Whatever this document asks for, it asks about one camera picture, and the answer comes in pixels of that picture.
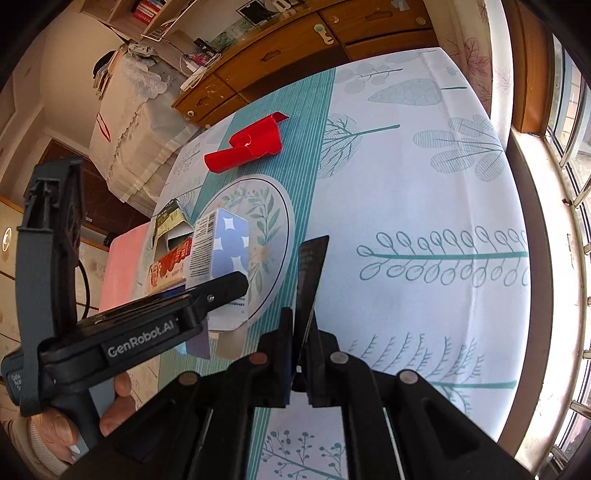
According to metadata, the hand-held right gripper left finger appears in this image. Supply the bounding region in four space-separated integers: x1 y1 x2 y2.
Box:
60 307 296 480

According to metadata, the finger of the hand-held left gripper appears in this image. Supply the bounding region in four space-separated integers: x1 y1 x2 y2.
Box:
185 271 250 324

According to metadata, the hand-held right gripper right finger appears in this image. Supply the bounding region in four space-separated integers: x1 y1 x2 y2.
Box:
307 318 539 480

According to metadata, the blue white patterned box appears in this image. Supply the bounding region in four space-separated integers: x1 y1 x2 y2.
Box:
187 208 252 333

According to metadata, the pink strawberry print box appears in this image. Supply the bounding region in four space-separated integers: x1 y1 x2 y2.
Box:
148 235 195 296

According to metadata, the black box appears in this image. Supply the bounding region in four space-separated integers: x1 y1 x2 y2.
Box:
294 235 330 377

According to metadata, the red cardboard box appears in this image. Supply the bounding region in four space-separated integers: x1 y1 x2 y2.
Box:
204 111 289 174

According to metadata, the person's left forearm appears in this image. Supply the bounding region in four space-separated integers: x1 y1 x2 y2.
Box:
0 418 70 478

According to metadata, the person's left hand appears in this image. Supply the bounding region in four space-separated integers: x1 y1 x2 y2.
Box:
28 371 139 467

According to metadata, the pink blanket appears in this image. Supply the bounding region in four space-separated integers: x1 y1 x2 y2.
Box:
99 222 155 312

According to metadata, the leaf print tablecloth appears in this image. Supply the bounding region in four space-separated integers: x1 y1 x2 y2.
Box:
148 46 532 480

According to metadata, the white power strip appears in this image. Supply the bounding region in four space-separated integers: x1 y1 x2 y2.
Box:
179 65 218 92

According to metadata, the wooden desk with drawers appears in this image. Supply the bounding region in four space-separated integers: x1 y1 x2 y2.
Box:
171 0 439 130

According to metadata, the row of shelf books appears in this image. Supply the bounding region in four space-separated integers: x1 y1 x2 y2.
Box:
131 0 169 24

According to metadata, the wooden bookshelf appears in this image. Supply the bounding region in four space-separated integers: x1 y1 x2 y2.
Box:
81 0 195 42

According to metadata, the beige curtain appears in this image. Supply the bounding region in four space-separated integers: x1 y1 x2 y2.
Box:
434 0 515 139

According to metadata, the window with metal grille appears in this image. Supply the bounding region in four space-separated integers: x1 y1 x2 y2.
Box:
503 0 591 480

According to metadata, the black cable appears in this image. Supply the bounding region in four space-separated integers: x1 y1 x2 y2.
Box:
74 258 100 319

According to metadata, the black picture frame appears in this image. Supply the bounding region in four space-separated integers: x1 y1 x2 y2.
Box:
238 0 273 24

